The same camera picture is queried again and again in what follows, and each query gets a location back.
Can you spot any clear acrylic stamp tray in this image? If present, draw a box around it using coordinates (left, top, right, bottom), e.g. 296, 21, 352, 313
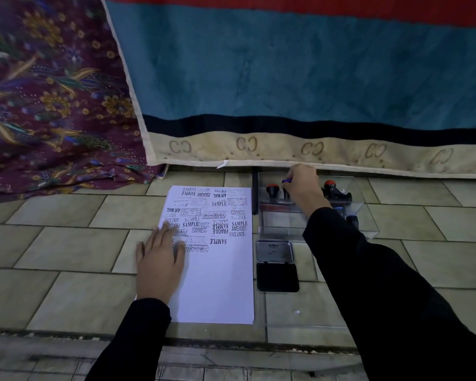
257, 172, 380, 243

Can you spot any blue and black rubber stamp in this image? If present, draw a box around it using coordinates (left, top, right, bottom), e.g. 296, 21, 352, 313
335, 206, 360, 231

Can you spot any white stamped paper sheet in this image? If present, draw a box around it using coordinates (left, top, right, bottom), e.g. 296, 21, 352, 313
158, 185, 255, 325

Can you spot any person's left forearm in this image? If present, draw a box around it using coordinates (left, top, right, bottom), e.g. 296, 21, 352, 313
85, 298, 172, 381

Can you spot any open black ink pad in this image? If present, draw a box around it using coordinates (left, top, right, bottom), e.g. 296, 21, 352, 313
255, 240, 300, 293

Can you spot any blue and red bordered blanket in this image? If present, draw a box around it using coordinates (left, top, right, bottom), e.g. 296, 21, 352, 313
99, 0, 476, 180

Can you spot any person's right forearm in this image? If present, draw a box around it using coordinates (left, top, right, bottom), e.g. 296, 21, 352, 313
303, 207, 476, 381

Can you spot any purple floral cloth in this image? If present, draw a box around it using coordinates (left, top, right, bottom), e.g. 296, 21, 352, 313
0, 0, 167, 206

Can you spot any person's right hand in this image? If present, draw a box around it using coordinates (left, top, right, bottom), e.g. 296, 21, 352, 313
282, 163, 333, 219

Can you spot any person's left hand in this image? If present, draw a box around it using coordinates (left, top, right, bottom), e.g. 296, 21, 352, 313
136, 223, 186, 305

